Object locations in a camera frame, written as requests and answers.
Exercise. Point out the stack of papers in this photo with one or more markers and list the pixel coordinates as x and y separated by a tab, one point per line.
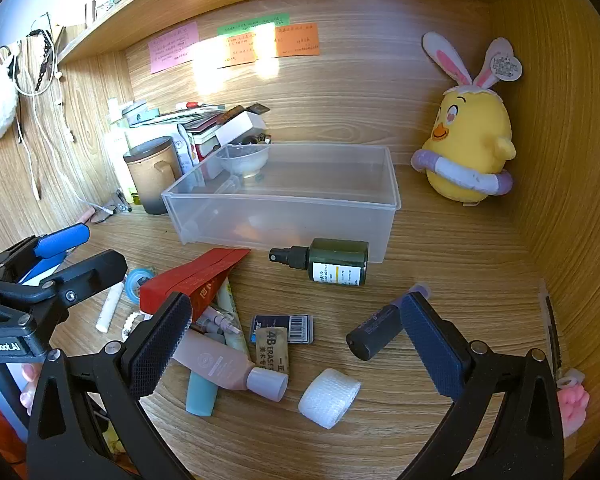
190	115

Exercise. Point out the brown mug with lid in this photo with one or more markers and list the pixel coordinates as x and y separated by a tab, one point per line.
152	177

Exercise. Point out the orange sticky note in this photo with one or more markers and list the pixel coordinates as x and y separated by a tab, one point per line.
300	40

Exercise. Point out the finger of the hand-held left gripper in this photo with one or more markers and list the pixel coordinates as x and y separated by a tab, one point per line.
62	239
92	272

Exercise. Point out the red box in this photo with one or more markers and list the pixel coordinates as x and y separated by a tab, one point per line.
202	147

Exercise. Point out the clear plastic storage box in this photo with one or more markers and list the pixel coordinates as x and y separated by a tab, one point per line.
285	195

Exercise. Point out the pink sticky note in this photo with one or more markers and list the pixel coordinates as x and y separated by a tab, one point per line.
174	47

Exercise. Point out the black cosmetic tube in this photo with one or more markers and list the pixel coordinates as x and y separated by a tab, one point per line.
377	330

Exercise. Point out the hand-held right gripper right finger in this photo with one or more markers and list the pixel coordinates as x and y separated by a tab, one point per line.
432	350

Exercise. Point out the dark green spray bottle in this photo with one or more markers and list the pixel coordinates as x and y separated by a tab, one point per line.
337	262

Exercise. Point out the small white box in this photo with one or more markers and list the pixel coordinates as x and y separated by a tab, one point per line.
240	127

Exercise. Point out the dark blue barcode card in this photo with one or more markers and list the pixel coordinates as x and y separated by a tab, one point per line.
295	327

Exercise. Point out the light green pen tube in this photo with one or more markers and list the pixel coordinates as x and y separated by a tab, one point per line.
228	305

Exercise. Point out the grey eraser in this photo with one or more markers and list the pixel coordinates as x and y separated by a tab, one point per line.
272	350

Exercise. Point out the teal tube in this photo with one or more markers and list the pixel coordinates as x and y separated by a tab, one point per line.
202	397

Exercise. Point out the blue tape roll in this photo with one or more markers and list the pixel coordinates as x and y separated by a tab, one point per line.
139	285

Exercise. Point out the small clear bowl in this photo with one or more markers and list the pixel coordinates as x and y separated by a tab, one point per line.
242	160

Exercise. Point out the yellow chick plush toy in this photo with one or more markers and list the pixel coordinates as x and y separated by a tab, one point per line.
472	140

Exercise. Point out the yellow sticky note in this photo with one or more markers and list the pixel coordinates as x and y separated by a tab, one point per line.
240	52

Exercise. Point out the orange cloth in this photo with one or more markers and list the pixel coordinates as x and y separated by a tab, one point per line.
0	430

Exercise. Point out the red packet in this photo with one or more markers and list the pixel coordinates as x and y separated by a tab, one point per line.
190	282

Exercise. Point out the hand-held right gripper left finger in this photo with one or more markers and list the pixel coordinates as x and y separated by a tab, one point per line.
157	347

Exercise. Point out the white bubble wrap roll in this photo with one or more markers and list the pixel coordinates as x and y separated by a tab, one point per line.
330	397

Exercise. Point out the metal clips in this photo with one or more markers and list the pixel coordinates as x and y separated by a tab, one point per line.
124	201

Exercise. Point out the yellow-green bottle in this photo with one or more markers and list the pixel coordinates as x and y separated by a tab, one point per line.
120	160

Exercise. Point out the person's left hand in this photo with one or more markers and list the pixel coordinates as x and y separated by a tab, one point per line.
31	387

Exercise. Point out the green sticky note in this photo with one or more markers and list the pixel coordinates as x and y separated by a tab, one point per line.
250	22

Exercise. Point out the pink toy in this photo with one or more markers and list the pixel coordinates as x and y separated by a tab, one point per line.
574	402

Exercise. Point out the pink tube with white cap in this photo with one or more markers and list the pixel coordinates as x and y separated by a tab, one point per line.
220	362

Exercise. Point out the white stick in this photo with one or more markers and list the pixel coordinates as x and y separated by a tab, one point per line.
110	307

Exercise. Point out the white pen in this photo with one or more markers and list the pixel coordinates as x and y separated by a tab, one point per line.
222	324

